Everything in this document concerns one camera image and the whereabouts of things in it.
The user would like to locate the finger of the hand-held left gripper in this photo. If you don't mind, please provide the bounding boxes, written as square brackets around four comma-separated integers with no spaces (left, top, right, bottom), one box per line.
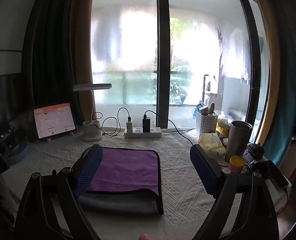
[0,126,29,165]

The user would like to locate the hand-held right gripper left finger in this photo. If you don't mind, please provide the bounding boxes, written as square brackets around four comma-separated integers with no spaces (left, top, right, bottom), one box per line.
[15,144,103,240]

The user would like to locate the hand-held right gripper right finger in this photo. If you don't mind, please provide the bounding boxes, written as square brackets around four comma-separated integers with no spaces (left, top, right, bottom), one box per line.
[190,144,280,240]

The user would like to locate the purple towel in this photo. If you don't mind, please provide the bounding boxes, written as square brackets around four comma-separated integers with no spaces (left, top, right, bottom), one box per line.
[86,147,164,215]

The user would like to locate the grey towel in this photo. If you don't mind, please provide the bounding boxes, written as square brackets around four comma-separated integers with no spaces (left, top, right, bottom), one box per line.
[77,192,161,216]

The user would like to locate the white textured tablecloth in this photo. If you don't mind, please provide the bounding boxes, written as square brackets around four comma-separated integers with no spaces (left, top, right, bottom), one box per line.
[5,126,243,240]

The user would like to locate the yellow plastic bag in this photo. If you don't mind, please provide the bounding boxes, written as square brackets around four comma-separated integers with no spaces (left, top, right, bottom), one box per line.
[197,133,226,157]
[216,115,235,133]

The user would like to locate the yellow lid jar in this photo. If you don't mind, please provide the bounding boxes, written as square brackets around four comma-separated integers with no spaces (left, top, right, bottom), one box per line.
[228,155,246,174]

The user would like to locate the white desk lamp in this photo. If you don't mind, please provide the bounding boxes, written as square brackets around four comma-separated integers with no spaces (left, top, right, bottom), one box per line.
[73,83,112,142]

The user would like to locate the white tablet stand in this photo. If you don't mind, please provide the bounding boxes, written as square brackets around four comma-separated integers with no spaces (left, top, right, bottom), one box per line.
[46,129,76,143]

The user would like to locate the steel tumbler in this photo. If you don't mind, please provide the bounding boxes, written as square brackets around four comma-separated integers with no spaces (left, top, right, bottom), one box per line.
[224,120,253,164]

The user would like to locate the tablet with lit screen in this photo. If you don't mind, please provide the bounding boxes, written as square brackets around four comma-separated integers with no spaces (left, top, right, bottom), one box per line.
[33,102,77,140]

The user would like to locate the white perforated basket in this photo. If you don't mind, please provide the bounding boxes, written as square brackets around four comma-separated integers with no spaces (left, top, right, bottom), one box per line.
[195,112,219,134]

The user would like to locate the black round device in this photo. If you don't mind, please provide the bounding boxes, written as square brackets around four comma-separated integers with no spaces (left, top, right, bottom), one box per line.
[246,143,265,160]

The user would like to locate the tape rolls in basket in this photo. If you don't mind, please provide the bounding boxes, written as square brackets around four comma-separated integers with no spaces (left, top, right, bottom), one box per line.
[197,102,215,116]

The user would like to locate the white power strip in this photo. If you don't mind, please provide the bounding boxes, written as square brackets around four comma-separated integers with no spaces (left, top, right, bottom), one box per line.
[124,127,162,138]

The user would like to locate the black flat device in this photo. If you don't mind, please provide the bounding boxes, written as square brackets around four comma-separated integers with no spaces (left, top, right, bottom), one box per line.
[250,160,289,188]

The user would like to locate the black charger plug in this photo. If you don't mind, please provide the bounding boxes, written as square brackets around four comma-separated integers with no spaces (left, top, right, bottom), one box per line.
[142,115,151,132]

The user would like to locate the dark green curtain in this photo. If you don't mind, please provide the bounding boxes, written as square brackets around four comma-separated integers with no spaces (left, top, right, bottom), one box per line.
[23,0,74,122]

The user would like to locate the teal curtain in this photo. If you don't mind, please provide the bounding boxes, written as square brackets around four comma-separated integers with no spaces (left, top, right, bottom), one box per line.
[262,0,296,167]

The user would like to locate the hanging white shirt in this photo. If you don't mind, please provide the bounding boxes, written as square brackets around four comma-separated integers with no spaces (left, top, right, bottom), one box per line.
[220,27,253,83]

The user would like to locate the tan curtain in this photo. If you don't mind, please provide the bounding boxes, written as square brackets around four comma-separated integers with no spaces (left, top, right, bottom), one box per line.
[69,0,97,127]
[247,0,282,146]

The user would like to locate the black charging cable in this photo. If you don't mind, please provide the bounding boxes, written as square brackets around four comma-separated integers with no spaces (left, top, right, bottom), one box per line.
[144,110,197,146]
[91,107,131,137]

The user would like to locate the black window frame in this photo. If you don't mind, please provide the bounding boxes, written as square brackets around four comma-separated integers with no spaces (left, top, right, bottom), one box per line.
[155,0,171,130]

